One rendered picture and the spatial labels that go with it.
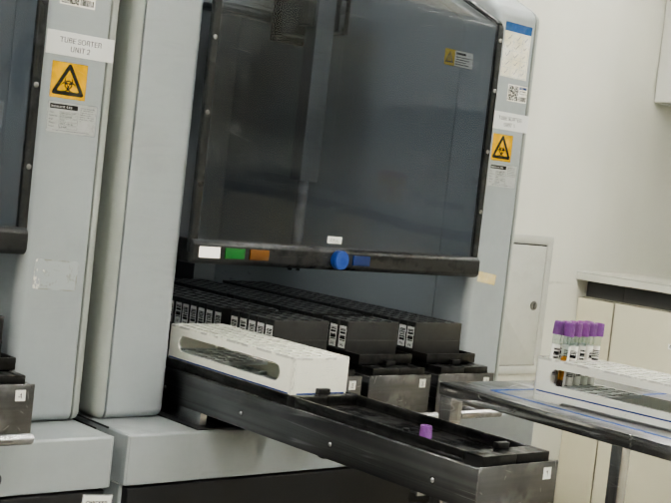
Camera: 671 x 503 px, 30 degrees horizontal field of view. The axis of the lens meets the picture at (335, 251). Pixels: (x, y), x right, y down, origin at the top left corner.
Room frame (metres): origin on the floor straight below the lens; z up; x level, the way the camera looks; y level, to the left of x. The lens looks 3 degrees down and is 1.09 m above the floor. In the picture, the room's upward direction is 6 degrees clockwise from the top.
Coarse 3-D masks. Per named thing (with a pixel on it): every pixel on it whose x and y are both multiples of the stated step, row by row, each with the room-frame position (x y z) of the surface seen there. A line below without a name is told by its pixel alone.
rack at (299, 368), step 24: (192, 336) 1.80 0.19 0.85; (216, 336) 1.75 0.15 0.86; (240, 336) 1.78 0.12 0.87; (264, 336) 1.81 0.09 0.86; (192, 360) 1.79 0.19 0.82; (216, 360) 1.78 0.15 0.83; (240, 360) 1.80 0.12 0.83; (264, 360) 1.82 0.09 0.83; (288, 360) 1.63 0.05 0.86; (312, 360) 1.64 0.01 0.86; (336, 360) 1.67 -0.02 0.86; (264, 384) 1.66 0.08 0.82; (288, 384) 1.63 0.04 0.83; (312, 384) 1.64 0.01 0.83; (336, 384) 1.67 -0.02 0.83
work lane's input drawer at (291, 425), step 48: (192, 384) 1.76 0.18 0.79; (240, 384) 1.69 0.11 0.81; (288, 432) 1.59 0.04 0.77; (336, 432) 1.52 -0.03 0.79; (384, 432) 1.48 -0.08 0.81; (432, 432) 1.54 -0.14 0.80; (480, 432) 1.51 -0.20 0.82; (432, 480) 1.40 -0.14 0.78; (480, 480) 1.35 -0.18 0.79; (528, 480) 1.40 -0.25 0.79
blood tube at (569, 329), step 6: (570, 324) 1.77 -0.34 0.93; (564, 330) 1.78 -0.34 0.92; (570, 330) 1.77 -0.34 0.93; (564, 336) 1.78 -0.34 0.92; (570, 336) 1.77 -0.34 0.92; (564, 342) 1.77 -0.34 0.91; (570, 342) 1.77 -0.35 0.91; (564, 348) 1.77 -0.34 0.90; (570, 348) 1.77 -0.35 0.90; (564, 354) 1.77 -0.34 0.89; (564, 360) 1.77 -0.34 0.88; (558, 372) 1.77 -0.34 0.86; (564, 372) 1.77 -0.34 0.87; (558, 378) 1.77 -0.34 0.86; (564, 378) 1.77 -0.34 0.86; (558, 384) 1.77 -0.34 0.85; (564, 384) 1.78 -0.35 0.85
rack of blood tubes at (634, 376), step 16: (544, 368) 1.78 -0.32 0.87; (560, 368) 1.76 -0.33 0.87; (576, 368) 1.74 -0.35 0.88; (592, 368) 1.73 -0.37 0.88; (608, 368) 1.74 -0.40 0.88; (624, 368) 1.76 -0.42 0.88; (640, 368) 1.78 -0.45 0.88; (544, 384) 1.78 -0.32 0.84; (640, 384) 1.67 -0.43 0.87; (656, 384) 1.65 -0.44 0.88; (544, 400) 1.78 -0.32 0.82; (560, 400) 1.76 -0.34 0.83; (576, 400) 1.74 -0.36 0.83; (592, 400) 1.72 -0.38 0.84; (608, 400) 1.70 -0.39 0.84; (624, 400) 1.80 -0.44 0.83; (640, 400) 1.78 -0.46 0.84; (656, 400) 1.76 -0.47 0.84; (624, 416) 1.68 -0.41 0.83; (640, 416) 1.67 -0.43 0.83; (656, 416) 1.65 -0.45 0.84
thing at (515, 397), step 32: (448, 384) 1.85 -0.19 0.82; (480, 384) 1.87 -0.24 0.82; (512, 384) 1.91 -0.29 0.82; (608, 384) 2.03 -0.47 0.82; (448, 416) 1.84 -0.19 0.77; (544, 416) 1.70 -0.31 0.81; (576, 416) 1.68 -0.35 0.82; (608, 416) 1.71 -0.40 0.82; (640, 448) 1.57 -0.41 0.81; (608, 480) 2.12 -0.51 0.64
